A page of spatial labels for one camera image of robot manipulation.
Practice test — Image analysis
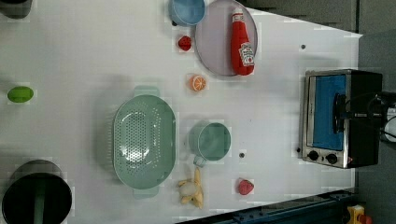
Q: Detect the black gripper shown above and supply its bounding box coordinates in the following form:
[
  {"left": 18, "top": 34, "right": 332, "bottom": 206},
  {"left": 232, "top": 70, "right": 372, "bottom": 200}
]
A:
[{"left": 339, "top": 91, "right": 396, "bottom": 125}]

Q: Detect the blue oven door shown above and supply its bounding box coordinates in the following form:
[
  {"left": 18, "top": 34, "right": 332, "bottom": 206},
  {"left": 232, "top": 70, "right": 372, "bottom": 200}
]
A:
[{"left": 306, "top": 75, "right": 347, "bottom": 151}]

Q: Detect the black silver toaster oven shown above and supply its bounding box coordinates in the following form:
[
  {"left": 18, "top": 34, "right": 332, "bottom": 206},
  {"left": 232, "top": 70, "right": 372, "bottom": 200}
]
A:
[{"left": 301, "top": 69, "right": 382, "bottom": 169}]

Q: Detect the yellow red object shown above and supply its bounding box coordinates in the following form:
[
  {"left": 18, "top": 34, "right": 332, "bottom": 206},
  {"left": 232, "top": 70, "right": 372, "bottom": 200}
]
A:
[{"left": 347, "top": 204, "right": 373, "bottom": 224}]

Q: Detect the red plush ketchup bottle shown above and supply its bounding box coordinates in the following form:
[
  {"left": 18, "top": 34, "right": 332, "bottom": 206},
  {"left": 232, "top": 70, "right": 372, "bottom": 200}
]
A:
[{"left": 231, "top": 7, "right": 255, "bottom": 76}]

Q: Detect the pink strawberry toy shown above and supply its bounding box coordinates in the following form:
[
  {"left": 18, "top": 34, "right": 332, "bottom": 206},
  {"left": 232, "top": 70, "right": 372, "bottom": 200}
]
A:
[{"left": 237, "top": 178, "right": 254, "bottom": 195}]

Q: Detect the green mug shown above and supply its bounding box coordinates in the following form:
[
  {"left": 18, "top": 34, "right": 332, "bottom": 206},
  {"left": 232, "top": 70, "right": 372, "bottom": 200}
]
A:
[{"left": 188, "top": 120, "right": 232, "bottom": 168}]

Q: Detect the grey round plate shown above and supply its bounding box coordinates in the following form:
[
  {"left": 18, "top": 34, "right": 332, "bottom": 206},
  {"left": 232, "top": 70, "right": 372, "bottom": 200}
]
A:
[{"left": 195, "top": 0, "right": 258, "bottom": 77}]

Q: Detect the orange slice toy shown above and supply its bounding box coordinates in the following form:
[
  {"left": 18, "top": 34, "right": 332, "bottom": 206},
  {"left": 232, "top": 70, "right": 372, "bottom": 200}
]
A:
[{"left": 189, "top": 75, "right": 206, "bottom": 91}]

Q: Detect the peeled banana toy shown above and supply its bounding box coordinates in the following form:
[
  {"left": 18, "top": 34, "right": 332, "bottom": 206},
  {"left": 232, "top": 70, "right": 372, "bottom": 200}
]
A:
[{"left": 177, "top": 167, "right": 204, "bottom": 209}]

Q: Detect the dark red strawberry toy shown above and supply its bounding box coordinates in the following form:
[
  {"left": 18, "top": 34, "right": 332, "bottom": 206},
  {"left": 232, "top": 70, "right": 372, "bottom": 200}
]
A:
[{"left": 177, "top": 35, "right": 191, "bottom": 51}]

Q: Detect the blue mug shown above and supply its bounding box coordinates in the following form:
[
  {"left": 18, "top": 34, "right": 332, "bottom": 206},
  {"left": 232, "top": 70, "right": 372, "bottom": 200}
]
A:
[{"left": 168, "top": 0, "right": 205, "bottom": 27}]

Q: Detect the green oval colander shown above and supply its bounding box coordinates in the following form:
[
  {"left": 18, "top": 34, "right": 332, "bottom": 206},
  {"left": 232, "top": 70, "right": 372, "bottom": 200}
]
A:
[{"left": 113, "top": 86, "right": 177, "bottom": 200}]

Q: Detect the green lime toy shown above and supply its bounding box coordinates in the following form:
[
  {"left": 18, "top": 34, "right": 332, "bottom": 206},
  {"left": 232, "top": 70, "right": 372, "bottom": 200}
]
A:
[{"left": 7, "top": 86, "right": 34, "bottom": 104}]

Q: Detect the black cable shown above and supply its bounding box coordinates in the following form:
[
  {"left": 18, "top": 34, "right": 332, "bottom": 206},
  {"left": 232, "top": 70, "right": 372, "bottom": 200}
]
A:
[{"left": 344, "top": 91, "right": 396, "bottom": 138}]

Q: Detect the blue metal frame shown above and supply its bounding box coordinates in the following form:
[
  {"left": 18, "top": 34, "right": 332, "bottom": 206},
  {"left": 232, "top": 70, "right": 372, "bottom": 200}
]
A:
[{"left": 178, "top": 190, "right": 356, "bottom": 224}]

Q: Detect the black cylinder post near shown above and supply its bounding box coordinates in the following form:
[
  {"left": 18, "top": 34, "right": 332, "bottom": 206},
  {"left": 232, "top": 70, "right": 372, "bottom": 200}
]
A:
[{"left": 2, "top": 160, "right": 73, "bottom": 224}]

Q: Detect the black cylinder post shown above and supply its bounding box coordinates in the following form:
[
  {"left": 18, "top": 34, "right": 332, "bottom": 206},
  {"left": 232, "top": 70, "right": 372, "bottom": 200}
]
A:
[
  {"left": 0, "top": 0, "right": 33, "bottom": 20},
  {"left": 2, "top": 160, "right": 73, "bottom": 224}
]

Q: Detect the black cylinder post far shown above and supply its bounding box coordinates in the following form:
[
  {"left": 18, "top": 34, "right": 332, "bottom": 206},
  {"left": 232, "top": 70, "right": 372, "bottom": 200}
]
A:
[{"left": 0, "top": 0, "right": 33, "bottom": 20}]

